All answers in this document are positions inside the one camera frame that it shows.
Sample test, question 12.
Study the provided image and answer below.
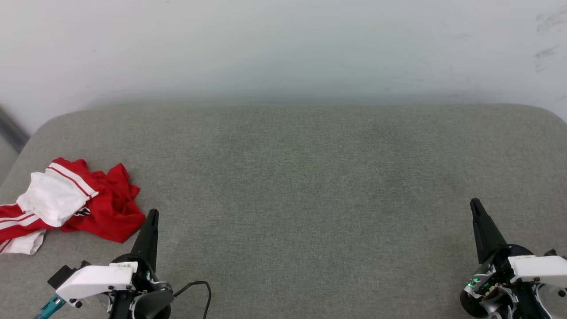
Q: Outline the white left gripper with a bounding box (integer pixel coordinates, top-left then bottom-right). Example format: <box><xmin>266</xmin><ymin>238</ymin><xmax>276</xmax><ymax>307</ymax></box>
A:
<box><xmin>55</xmin><ymin>210</ymin><xmax>160</xmax><ymax>307</ymax></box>

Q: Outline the red and white shirt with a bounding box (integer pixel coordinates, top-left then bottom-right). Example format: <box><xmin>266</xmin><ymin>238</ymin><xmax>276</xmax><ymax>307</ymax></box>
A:
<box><xmin>0</xmin><ymin>157</ymin><xmax>146</xmax><ymax>256</ymax></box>

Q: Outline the thin black cable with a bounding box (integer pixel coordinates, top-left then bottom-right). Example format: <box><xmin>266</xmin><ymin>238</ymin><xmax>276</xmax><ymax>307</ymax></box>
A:
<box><xmin>173</xmin><ymin>281</ymin><xmax>212</xmax><ymax>319</ymax></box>

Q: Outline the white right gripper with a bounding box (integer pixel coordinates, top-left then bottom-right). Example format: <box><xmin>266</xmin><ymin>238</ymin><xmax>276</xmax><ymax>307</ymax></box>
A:
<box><xmin>463</xmin><ymin>198</ymin><xmax>567</xmax><ymax>306</ymax></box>

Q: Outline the grey fabric sofa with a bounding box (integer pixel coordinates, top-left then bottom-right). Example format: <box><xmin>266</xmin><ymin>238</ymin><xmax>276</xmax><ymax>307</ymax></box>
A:
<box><xmin>0</xmin><ymin>104</ymin><xmax>567</xmax><ymax>319</ymax></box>

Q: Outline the teal cable connector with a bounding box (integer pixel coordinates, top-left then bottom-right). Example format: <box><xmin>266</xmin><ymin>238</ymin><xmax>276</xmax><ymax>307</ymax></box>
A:
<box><xmin>35</xmin><ymin>295</ymin><xmax>67</xmax><ymax>319</ymax></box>

